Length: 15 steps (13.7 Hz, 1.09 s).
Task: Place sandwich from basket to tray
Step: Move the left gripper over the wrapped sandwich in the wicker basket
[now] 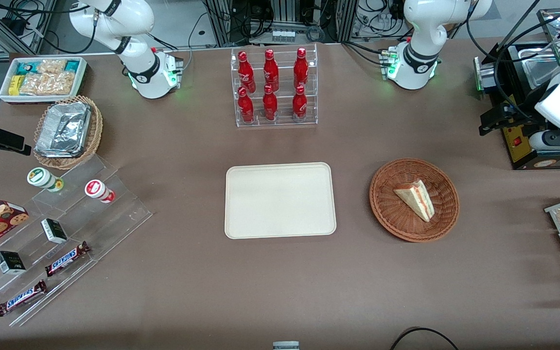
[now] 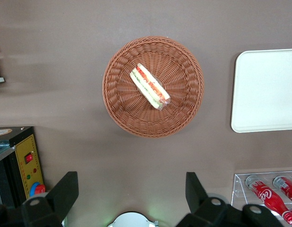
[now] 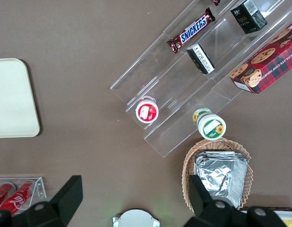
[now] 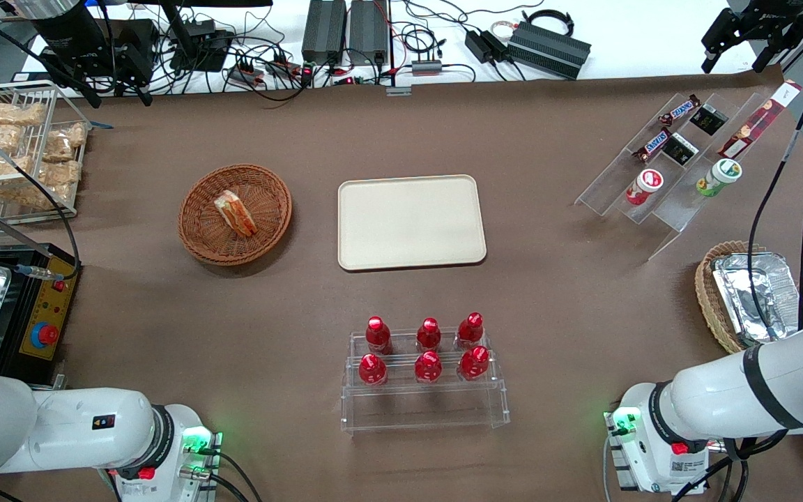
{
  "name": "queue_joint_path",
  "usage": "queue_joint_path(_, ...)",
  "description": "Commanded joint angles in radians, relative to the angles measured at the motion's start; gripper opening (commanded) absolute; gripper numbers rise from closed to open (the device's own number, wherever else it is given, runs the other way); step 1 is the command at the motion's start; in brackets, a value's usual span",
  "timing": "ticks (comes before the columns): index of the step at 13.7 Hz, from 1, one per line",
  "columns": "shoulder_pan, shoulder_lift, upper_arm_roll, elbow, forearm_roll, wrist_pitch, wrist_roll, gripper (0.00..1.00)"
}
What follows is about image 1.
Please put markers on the red soda bottle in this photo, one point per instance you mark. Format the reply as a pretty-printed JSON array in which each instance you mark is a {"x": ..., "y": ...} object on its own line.
[
  {"x": 270, "y": 104},
  {"x": 301, "y": 68},
  {"x": 271, "y": 70},
  {"x": 300, "y": 103},
  {"x": 246, "y": 73},
  {"x": 246, "y": 107}
]

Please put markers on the teal snack packet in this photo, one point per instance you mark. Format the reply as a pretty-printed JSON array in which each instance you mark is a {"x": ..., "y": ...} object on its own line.
[
  {"x": 72, "y": 65},
  {"x": 27, "y": 68}
]

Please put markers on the small grey device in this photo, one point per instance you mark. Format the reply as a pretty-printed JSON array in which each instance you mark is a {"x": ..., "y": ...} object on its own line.
[{"x": 286, "y": 345}]

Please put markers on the aluminium equipment frame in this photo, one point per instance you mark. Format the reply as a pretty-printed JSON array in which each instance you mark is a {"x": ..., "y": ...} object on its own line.
[{"x": 285, "y": 14}]

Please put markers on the red lid yogurt cup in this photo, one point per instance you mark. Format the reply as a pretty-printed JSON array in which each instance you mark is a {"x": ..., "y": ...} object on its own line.
[{"x": 97, "y": 189}]

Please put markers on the large clear cracker bag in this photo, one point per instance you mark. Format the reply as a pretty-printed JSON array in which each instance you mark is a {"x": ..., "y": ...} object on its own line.
[{"x": 46, "y": 83}]

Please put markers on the white plastic snack bin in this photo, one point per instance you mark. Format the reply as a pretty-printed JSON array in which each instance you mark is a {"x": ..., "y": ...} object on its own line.
[{"x": 5, "y": 97}]

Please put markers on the triangular sandwich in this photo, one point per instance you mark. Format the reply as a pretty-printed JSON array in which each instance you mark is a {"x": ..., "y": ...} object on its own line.
[{"x": 418, "y": 199}]

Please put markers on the small dark green box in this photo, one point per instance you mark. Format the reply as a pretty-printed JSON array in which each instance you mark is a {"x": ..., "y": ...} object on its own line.
[
  {"x": 54, "y": 231},
  {"x": 10, "y": 262}
]

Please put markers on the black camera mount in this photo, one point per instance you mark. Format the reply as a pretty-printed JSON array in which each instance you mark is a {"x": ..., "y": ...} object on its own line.
[{"x": 3, "y": 138}]

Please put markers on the light wicker basket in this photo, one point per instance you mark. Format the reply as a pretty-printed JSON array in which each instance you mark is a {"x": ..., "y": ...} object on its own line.
[{"x": 96, "y": 126}]

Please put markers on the small clear cracker bag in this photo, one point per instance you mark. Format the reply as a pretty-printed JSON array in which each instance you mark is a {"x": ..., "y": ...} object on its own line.
[{"x": 51, "y": 66}]

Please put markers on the snickers chocolate bar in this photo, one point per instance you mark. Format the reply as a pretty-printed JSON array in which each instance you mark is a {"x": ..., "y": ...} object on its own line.
[
  {"x": 21, "y": 298},
  {"x": 66, "y": 259}
]

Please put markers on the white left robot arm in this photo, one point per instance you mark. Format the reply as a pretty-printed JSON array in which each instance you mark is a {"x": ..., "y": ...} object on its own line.
[{"x": 421, "y": 29}]

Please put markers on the black food warmer machine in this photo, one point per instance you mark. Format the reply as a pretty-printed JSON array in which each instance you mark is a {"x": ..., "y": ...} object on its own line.
[{"x": 518, "y": 150}]

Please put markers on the white power strip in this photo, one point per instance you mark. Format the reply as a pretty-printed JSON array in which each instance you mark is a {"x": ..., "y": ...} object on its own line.
[{"x": 283, "y": 36}]

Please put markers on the clear acrylic bottle rack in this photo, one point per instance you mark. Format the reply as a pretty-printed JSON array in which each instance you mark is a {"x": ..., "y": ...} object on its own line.
[{"x": 285, "y": 121}]

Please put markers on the green lid yogurt cup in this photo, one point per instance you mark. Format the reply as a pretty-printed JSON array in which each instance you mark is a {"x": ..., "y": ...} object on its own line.
[{"x": 42, "y": 178}]

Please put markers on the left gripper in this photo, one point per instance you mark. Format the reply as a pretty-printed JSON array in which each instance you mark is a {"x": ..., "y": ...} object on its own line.
[{"x": 521, "y": 113}]

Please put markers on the yellow snack packet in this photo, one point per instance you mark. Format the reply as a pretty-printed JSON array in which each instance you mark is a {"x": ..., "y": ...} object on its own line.
[{"x": 15, "y": 85}]

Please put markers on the aluminium foil tray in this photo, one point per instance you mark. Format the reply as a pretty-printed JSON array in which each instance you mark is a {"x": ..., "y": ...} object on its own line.
[{"x": 63, "y": 129}]

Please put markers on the steel warmer pan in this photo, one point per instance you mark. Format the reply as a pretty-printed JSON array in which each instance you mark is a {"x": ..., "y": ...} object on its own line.
[{"x": 540, "y": 73}]

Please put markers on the brown wicker basket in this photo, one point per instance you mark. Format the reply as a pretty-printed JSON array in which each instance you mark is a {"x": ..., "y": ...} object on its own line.
[{"x": 387, "y": 204}]

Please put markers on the clear acrylic stepped display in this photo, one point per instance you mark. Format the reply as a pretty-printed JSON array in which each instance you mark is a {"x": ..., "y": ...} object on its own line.
[{"x": 114, "y": 218}]

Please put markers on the cream plastic tray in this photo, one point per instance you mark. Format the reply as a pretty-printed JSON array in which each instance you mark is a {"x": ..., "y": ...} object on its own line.
[{"x": 280, "y": 201}]

